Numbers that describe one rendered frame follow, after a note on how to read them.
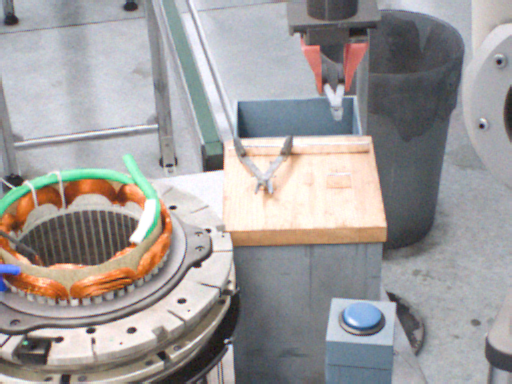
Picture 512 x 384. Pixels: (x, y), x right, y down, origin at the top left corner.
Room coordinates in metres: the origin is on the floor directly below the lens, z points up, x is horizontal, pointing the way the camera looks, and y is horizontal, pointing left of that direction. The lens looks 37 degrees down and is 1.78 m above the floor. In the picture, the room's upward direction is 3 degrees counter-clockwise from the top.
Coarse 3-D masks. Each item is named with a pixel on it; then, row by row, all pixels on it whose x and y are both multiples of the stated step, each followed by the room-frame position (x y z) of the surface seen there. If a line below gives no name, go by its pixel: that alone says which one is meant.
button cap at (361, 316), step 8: (352, 304) 0.86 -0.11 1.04; (360, 304) 0.86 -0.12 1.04; (368, 304) 0.86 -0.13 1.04; (344, 312) 0.85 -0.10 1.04; (352, 312) 0.85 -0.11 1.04; (360, 312) 0.85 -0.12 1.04; (368, 312) 0.85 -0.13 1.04; (376, 312) 0.85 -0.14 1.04; (344, 320) 0.84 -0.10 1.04; (352, 320) 0.84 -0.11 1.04; (360, 320) 0.84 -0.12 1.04; (368, 320) 0.84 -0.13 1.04; (376, 320) 0.84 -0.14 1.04; (352, 328) 0.83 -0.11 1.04; (360, 328) 0.83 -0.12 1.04; (368, 328) 0.83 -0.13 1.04
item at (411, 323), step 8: (392, 296) 2.10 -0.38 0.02; (400, 304) 2.06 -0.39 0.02; (408, 304) 2.06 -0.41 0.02; (400, 312) 2.03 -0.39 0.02; (408, 312) 2.03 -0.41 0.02; (416, 312) 2.03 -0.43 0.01; (400, 320) 2.00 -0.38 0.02; (408, 320) 2.00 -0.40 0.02; (416, 320) 2.00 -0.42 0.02; (408, 328) 1.97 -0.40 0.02; (416, 328) 1.97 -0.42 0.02; (408, 336) 1.94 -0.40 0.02; (416, 336) 1.94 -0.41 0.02; (416, 344) 1.91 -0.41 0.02; (416, 352) 1.89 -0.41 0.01
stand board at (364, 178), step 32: (224, 160) 1.14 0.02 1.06; (256, 160) 1.13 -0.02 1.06; (288, 160) 1.13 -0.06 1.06; (320, 160) 1.12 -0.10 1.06; (352, 160) 1.12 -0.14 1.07; (224, 192) 1.06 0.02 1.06; (288, 192) 1.05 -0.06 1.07; (320, 192) 1.05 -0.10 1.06; (352, 192) 1.05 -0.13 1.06; (256, 224) 0.99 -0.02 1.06; (288, 224) 0.99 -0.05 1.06; (320, 224) 0.98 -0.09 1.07; (352, 224) 0.98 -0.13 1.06; (384, 224) 0.98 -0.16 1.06
